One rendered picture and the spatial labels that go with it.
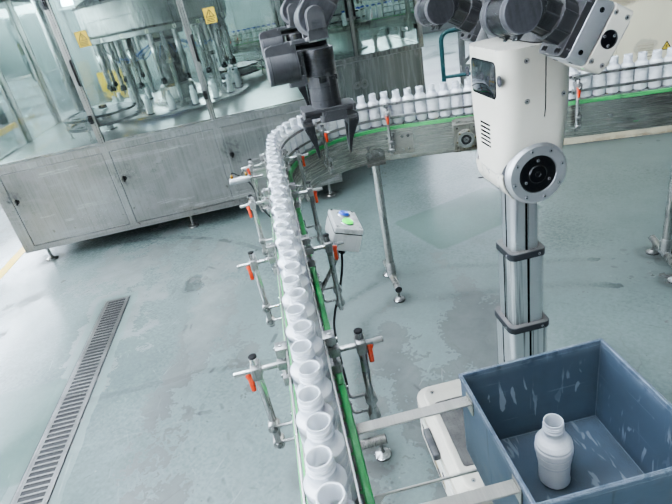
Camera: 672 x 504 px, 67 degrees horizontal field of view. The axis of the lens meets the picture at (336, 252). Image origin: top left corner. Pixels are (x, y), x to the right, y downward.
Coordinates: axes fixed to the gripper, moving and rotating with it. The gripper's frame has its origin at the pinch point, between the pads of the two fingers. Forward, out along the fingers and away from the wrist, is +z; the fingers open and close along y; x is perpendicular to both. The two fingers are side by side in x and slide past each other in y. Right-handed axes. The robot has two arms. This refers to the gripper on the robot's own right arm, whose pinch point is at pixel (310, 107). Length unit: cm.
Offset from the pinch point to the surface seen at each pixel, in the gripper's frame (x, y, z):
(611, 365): 72, -46, 48
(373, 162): -113, -36, 58
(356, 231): 21.1, -4.6, 30.5
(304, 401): 85, 16, 26
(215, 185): -284, 71, 107
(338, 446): 94, 12, 28
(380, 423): 73, 3, 47
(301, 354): 76, 15, 24
